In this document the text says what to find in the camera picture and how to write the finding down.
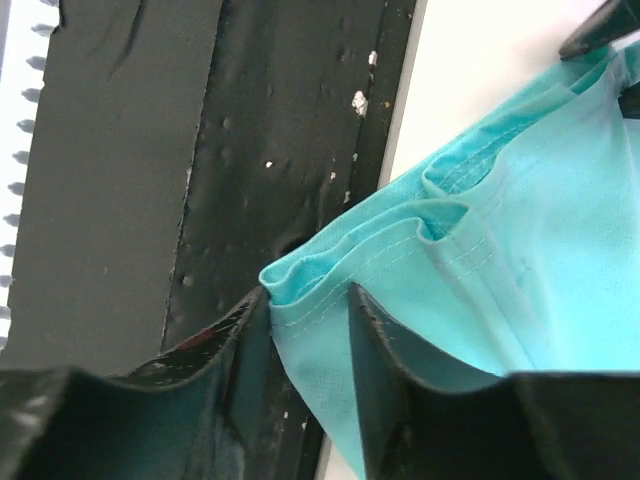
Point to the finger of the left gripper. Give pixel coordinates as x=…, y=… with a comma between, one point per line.
x=612, y=21
x=629, y=102

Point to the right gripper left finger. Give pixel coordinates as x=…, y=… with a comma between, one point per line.
x=192, y=413

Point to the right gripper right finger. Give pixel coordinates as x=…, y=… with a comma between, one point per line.
x=424, y=414

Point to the teal t-shirt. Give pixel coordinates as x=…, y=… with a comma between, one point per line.
x=515, y=247

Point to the grey slotted cable duct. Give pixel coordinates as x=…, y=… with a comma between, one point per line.
x=26, y=27

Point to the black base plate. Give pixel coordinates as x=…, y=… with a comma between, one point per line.
x=179, y=147

